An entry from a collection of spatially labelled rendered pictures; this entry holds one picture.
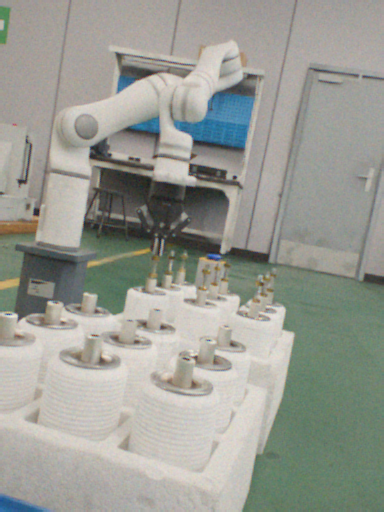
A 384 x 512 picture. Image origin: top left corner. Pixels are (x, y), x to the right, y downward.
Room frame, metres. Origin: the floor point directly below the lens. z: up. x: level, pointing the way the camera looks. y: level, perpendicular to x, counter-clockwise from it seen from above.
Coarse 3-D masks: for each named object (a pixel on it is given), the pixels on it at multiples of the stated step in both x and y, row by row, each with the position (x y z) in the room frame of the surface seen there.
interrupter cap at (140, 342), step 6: (108, 336) 0.79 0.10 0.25; (114, 336) 0.80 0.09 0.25; (138, 336) 0.82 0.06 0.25; (108, 342) 0.76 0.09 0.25; (114, 342) 0.76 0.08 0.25; (120, 342) 0.77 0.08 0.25; (138, 342) 0.80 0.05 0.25; (144, 342) 0.79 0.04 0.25; (150, 342) 0.79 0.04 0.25; (132, 348) 0.76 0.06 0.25; (138, 348) 0.76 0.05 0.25; (144, 348) 0.77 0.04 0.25
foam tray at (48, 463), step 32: (0, 416) 0.64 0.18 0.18; (32, 416) 0.67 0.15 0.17; (128, 416) 0.71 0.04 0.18; (256, 416) 0.81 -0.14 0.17; (0, 448) 0.62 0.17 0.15; (32, 448) 0.61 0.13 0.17; (64, 448) 0.60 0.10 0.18; (96, 448) 0.60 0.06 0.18; (224, 448) 0.66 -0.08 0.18; (0, 480) 0.61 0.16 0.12; (32, 480) 0.60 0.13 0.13; (64, 480) 0.60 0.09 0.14; (96, 480) 0.59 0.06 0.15; (128, 480) 0.58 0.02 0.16; (160, 480) 0.57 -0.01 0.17; (192, 480) 0.57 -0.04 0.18; (224, 480) 0.59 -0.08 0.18
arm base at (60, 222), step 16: (64, 176) 1.29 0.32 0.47; (48, 192) 1.31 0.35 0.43; (64, 192) 1.29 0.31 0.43; (80, 192) 1.31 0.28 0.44; (48, 208) 1.30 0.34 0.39; (64, 208) 1.29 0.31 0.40; (80, 208) 1.31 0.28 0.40; (48, 224) 1.30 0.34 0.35; (64, 224) 1.29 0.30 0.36; (80, 224) 1.32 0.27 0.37; (48, 240) 1.29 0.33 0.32; (64, 240) 1.30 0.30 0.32
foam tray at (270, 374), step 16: (288, 336) 1.40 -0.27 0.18; (272, 352) 1.20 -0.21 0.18; (288, 352) 1.36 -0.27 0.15; (256, 368) 1.10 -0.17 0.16; (272, 368) 1.09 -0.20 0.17; (256, 384) 1.10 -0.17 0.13; (272, 384) 1.09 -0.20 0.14; (272, 400) 1.10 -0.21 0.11; (272, 416) 1.20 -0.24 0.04; (256, 448) 1.09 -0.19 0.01
